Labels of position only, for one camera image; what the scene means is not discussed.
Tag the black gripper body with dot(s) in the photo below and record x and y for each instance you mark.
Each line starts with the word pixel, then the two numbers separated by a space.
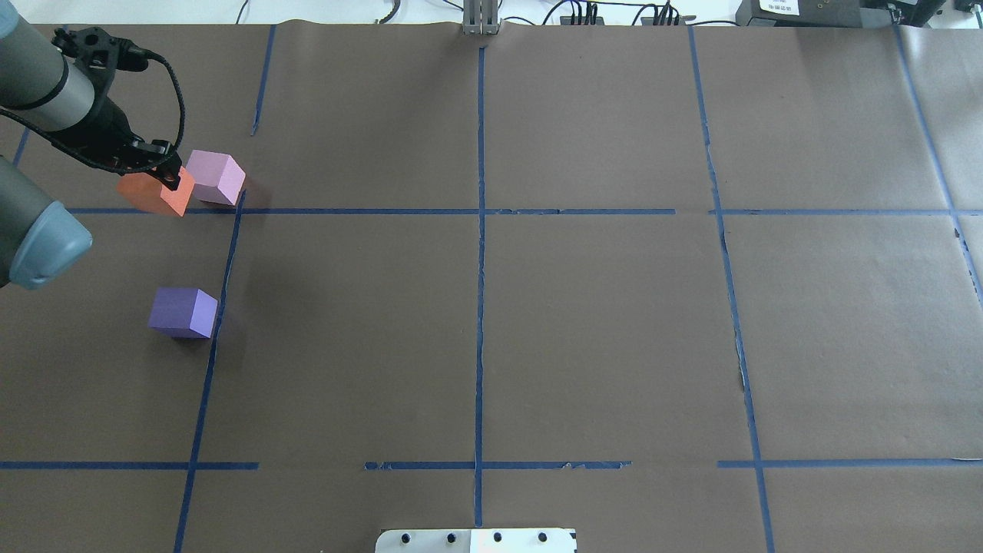
pixel 108 128

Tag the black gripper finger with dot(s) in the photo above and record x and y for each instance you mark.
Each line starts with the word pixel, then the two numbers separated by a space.
pixel 168 171

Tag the orange foam block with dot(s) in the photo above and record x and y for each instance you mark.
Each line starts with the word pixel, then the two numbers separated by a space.
pixel 147 194

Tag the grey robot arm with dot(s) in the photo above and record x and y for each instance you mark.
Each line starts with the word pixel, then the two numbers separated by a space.
pixel 59 89

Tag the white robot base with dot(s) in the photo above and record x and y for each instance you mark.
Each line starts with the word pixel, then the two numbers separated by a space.
pixel 478 540

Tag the pink foam block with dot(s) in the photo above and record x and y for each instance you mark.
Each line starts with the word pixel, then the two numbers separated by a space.
pixel 218 178

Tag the purple foam block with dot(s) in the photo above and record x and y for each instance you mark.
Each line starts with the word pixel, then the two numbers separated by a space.
pixel 183 313

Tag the black box device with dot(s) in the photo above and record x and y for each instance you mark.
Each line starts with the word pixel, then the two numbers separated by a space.
pixel 822 14

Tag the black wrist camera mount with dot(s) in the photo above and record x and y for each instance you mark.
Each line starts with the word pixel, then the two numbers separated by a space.
pixel 94 48

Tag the aluminium frame post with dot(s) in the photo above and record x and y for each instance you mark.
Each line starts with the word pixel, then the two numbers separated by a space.
pixel 480 17

